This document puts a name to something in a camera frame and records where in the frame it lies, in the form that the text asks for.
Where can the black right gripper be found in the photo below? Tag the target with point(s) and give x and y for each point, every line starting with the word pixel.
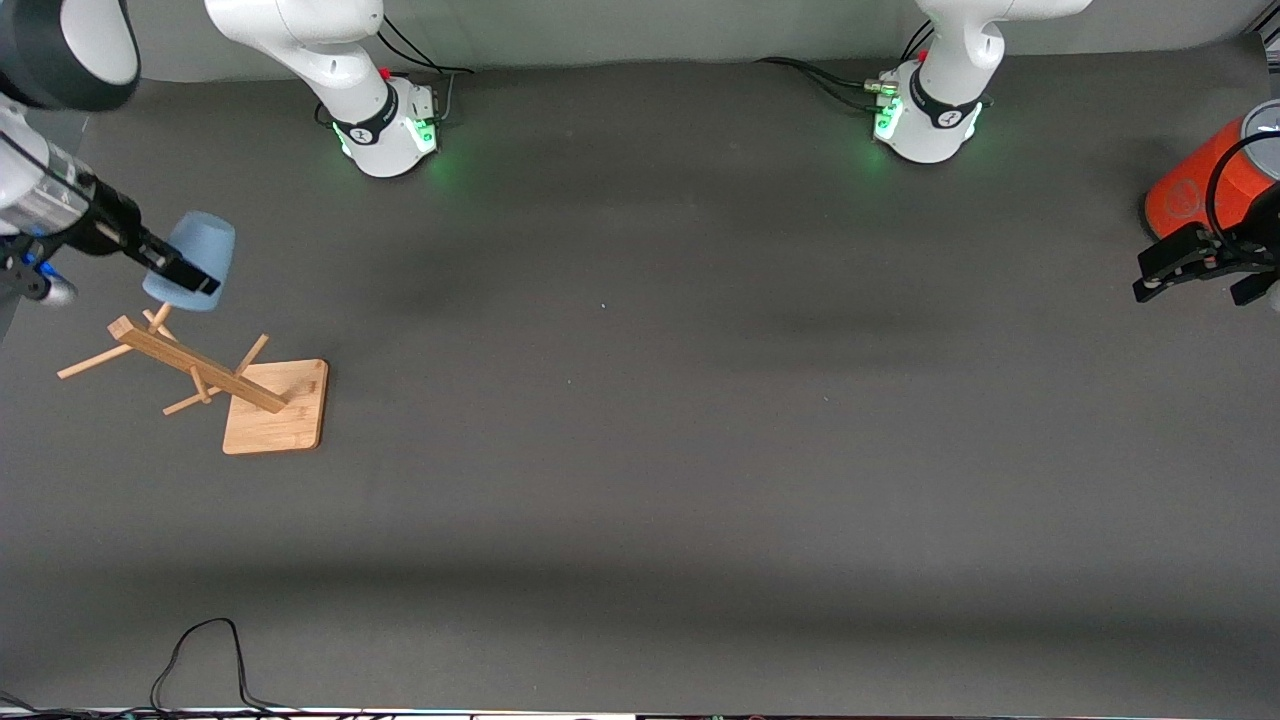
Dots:
pixel 108 226

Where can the orange cylindrical can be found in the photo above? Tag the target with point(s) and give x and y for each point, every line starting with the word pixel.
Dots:
pixel 1190 195

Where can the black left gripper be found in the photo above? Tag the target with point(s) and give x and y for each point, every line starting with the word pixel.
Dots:
pixel 1232 252

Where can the light blue plastic cup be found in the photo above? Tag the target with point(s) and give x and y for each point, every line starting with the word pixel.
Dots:
pixel 200 255

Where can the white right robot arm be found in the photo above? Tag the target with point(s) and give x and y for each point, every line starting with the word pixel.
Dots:
pixel 340 60

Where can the wooden cup rack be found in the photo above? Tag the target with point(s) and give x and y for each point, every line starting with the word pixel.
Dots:
pixel 275 410

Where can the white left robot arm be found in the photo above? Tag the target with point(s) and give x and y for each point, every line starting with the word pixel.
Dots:
pixel 945 110

